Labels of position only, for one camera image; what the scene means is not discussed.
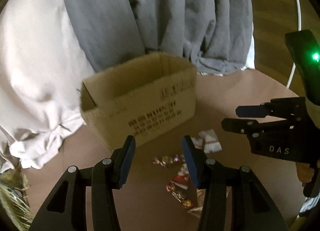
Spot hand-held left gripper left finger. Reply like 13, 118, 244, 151
29, 135, 137, 231

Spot beige curtain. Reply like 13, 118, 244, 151
0, 0, 98, 173

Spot grey curtain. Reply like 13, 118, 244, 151
58, 0, 254, 76

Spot purple foil candy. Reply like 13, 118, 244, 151
153, 154, 181, 166

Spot yellow plaid fringed blanket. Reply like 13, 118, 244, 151
0, 168, 33, 224

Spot white snack packet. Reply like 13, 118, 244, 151
204, 137, 222, 154
198, 129, 218, 144

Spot brown cardboard box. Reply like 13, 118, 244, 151
79, 52, 198, 155

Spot shiny foil candy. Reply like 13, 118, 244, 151
166, 182, 194, 209

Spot red snack packet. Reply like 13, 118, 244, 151
171, 165, 192, 189

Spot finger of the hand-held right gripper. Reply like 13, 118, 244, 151
221, 118, 266, 135
236, 102, 272, 119

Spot person's right hand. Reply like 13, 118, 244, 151
296, 162, 313, 185

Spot beige snack packet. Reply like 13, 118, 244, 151
192, 136, 205, 150

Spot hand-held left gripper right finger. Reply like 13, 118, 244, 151
181, 135, 290, 231

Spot white curved tube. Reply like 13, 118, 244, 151
287, 0, 302, 89

